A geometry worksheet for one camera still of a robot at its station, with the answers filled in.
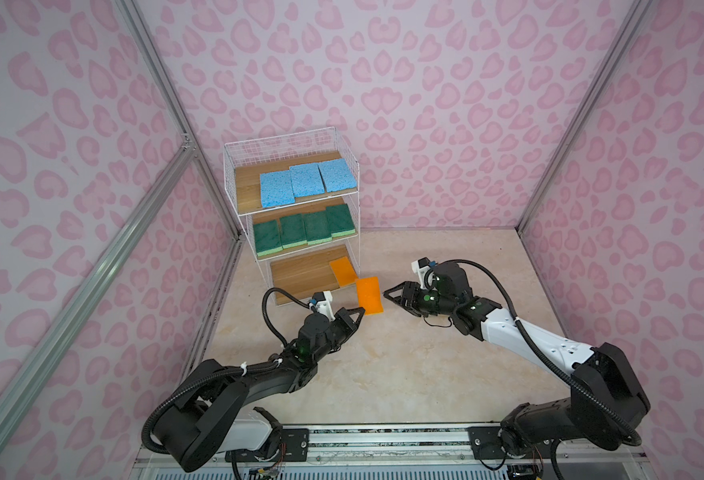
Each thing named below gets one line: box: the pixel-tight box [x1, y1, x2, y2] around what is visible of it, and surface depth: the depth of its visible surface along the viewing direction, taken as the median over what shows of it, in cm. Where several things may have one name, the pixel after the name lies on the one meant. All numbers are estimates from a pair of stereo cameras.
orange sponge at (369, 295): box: [355, 276, 384, 316], surface depth 85 cm
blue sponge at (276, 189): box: [259, 170, 295, 208], surface depth 73 cm
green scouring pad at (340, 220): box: [326, 203, 356, 238], surface depth 88 cm
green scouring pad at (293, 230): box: [279, 213, 308, 249], surface depth 86 cm
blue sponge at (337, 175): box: [317, 158, 357, 193], surface depth 76 cm
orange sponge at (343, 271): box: [329, 256, 358, 287], surface depth 109 cm
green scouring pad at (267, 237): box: [253, 220, 283, 257], surface depth 85 cm
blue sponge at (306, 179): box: [289, 163, 325, 197], surface depth 75 cm
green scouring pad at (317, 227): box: [302, 210, 332, 246], surface depth 87 cm
